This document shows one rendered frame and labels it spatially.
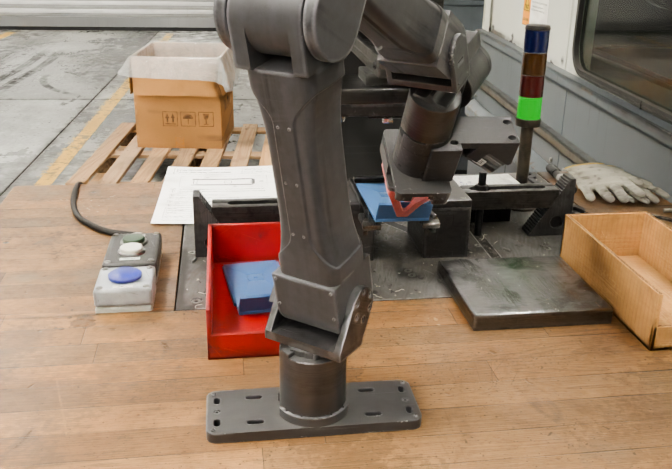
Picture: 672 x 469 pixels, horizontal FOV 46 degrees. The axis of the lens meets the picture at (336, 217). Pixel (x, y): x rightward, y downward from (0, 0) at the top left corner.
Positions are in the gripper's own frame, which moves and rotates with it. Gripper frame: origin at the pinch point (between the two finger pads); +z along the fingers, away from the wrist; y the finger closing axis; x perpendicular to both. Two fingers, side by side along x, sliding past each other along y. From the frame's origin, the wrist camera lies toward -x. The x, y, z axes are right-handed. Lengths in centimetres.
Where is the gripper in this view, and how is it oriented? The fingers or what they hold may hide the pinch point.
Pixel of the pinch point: (402, 209)
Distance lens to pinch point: 99.1
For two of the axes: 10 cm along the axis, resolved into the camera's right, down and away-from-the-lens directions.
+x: -9.9, 0.2, -1.7
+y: -1.2, -7.8, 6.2
